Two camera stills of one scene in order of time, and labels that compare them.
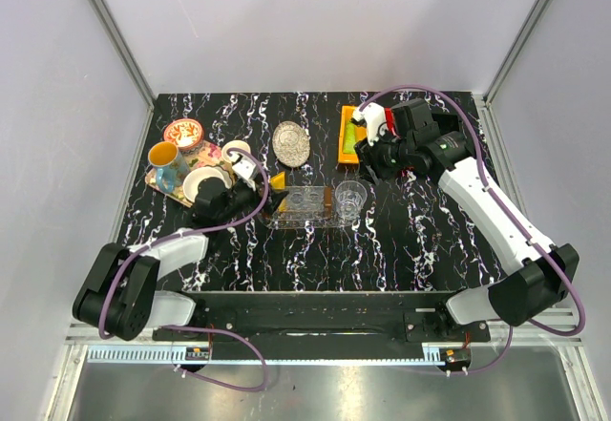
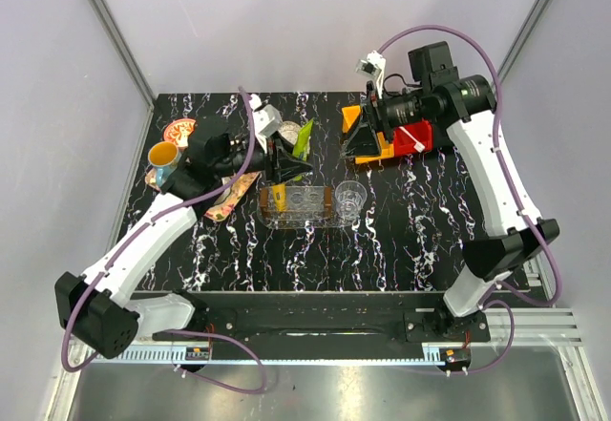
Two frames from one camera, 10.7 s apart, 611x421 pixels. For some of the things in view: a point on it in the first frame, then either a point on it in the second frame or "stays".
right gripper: [368, 158] to [364, 142]
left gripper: [273, 199] to [278, 166]
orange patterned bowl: [186, 134] stays
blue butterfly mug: [171, 167] stays
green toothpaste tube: [349, 138] to [302, 145]
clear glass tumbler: [350, 197] stays
